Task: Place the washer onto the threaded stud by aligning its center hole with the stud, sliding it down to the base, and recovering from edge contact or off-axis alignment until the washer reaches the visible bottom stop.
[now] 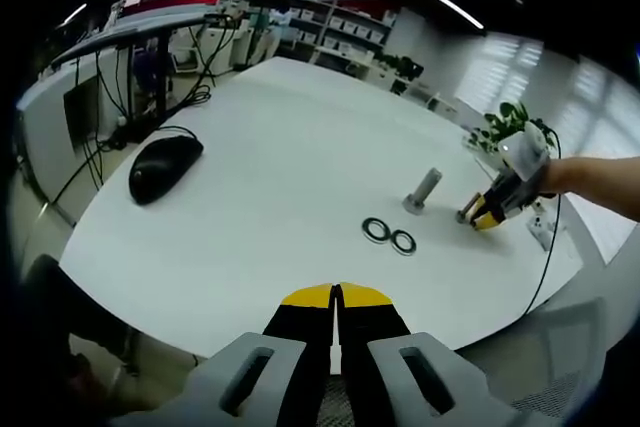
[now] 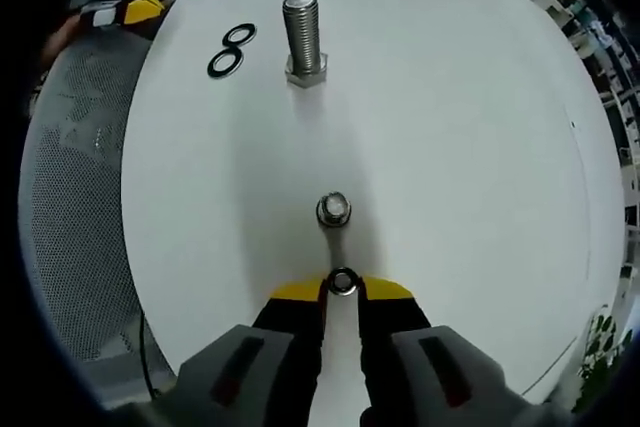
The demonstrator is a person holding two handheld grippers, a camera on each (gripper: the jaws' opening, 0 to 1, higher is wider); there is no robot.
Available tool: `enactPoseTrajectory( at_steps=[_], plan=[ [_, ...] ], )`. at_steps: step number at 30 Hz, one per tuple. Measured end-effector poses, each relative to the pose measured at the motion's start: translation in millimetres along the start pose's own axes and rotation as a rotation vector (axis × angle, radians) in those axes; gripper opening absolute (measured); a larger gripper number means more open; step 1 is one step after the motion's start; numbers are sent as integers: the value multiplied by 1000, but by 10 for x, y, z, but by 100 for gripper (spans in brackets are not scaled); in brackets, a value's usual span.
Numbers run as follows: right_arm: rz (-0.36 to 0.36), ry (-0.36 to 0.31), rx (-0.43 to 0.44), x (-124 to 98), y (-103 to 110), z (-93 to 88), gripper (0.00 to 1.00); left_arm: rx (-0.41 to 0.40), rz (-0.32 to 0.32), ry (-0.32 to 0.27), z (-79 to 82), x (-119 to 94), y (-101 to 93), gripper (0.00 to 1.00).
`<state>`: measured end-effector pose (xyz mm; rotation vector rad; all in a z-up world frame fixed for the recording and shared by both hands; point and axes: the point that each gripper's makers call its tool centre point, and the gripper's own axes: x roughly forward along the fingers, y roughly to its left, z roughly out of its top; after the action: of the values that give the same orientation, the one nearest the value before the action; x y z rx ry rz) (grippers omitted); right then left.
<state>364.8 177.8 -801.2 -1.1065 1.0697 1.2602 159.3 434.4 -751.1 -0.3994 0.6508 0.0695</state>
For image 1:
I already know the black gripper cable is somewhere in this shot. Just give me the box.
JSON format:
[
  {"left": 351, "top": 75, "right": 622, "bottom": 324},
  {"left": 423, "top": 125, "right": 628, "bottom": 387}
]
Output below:
[{"left": 522, "top": 129, "right": 565, "bottom": 319}]

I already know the black computer mouse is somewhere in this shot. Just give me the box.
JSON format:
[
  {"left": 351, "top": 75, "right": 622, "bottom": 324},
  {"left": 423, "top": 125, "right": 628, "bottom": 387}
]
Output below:
[{"left": 128, "top": 135, "right": 205, "bottom": 207}]

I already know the thin threaded metal stud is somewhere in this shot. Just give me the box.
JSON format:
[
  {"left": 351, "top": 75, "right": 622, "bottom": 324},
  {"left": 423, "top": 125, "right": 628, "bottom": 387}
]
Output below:
[{"left": 455, "top": 191, "right": 484, "bottom": 225}]

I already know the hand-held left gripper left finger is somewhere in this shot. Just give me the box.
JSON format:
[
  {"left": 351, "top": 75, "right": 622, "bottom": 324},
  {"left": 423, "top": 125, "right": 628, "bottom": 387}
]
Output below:
[{"left": 107, "top": 282, "right": 334, "bottom": 427}]

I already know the green potted plant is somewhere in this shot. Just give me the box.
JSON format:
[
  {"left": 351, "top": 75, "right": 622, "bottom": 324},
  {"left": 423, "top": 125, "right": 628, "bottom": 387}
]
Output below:
[{"left": 466, "top": 100, "right": 557, "bottom": 154}]

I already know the shelf with white boxes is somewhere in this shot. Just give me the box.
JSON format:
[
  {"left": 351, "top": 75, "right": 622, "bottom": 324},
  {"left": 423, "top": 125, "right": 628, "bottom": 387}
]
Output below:
[{"left": 279, "top": 0, "right": 397, "bottom": 56}]

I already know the black ring washer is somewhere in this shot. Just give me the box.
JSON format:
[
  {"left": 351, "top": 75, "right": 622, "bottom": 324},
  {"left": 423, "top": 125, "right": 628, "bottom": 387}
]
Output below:
[
  {"left": 389, "top": 229, "right": 418, "bottom": 256},
  {"left": 362, "top": 217, "right": 392, "bottom": 244}
]

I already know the thick threaded metal stud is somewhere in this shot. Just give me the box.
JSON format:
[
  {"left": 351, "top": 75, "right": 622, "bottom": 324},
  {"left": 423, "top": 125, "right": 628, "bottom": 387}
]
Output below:
[{"left": 402, "top": 166, "right": 444, "bottom": 216}]

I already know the standing desk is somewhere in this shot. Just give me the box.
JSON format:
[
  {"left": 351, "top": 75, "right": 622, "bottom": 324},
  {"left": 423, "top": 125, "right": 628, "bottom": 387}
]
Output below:
[{"left": 49, "top": 11, "right": 236, "bottom": 133}]

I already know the black mouse cable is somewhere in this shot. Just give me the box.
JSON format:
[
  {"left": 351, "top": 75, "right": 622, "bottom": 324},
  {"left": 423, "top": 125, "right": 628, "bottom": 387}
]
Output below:
[{"left": 99, "top": 124, "right": 200, "bottom": 153}]

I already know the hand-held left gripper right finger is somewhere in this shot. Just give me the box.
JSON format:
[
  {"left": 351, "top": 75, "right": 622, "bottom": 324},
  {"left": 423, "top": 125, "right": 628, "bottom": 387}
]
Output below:
[{"left": 333, "top": 281, "right": 521, "bottom": 427}]

